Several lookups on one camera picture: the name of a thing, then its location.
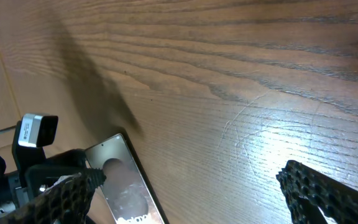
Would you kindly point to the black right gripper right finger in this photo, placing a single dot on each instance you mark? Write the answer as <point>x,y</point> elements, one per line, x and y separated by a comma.
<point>311,196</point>

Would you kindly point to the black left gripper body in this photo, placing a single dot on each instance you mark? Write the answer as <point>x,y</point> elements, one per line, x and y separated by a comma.
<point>34,169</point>

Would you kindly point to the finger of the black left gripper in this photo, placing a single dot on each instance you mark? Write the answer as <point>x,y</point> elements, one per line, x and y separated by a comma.
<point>94,178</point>

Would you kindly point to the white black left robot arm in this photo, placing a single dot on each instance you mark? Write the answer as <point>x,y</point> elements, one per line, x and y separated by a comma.
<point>6,204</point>

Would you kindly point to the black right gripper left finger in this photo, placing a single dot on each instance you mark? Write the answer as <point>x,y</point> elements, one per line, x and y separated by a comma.
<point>67,202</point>

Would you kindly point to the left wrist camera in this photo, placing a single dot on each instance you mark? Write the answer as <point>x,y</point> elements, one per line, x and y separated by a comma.
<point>33,132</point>

